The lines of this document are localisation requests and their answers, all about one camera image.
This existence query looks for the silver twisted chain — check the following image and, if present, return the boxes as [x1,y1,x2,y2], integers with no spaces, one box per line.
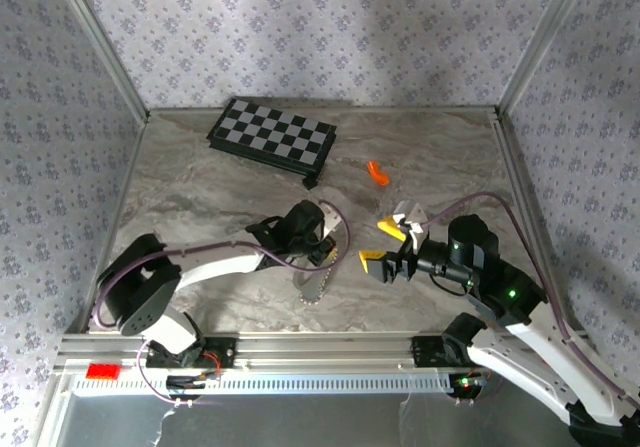
[298,246,339,307]

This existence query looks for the orange plastic key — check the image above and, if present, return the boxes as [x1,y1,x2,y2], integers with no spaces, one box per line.
[366,160,390,187]

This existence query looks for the black white folding chessboard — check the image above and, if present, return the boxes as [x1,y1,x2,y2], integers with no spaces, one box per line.
[206,97,338,191]

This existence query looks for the small LED circuit board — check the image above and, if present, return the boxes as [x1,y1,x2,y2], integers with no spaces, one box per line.
[452,372,490,398]

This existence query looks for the grey metal sheet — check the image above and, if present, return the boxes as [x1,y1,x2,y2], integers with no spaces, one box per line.
[37,391,576,447]

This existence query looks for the black connector box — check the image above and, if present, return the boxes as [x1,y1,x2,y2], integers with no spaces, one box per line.
[166,374,221,392]

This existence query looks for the aluminium floor rail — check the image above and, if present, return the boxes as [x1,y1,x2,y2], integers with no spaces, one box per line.
[82,111,151,331]
[491,108,569,318]

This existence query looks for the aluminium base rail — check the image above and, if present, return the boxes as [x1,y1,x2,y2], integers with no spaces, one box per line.
[52,333,476,374]

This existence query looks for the white slotted cable duct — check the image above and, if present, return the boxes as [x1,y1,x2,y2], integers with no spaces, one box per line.
[72,371,459,396]

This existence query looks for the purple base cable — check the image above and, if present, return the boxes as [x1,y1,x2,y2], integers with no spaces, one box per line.
[136,339,224,409]
[452,379,505,409]

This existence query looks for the red wires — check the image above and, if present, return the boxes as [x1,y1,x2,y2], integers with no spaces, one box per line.
[201,348,225,374]

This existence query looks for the aluminium frame post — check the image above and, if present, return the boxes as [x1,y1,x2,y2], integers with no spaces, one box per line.
[497,0,597,114]
[49,0,151,122]

